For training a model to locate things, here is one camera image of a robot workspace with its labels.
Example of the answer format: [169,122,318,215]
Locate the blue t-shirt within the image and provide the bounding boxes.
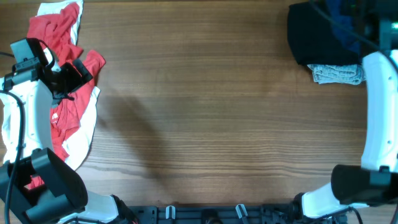
[326,0,361,55]

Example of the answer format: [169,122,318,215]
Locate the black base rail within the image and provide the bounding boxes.
[127,197,347,224]

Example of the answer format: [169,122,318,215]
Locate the folded black garment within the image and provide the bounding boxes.
[287,2,361,65]

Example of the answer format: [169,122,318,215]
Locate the folded grey garment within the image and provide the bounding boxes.
[307,64,366,85]

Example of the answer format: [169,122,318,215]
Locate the red t-shirt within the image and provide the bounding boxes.
[24,2,106,190]

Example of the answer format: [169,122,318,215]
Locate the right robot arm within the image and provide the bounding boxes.
[287,0,397,222]

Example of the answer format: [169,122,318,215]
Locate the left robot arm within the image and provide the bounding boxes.
[1,38,139,223]

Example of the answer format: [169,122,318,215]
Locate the white t-shirt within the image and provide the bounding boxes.
[11,1,100,170]

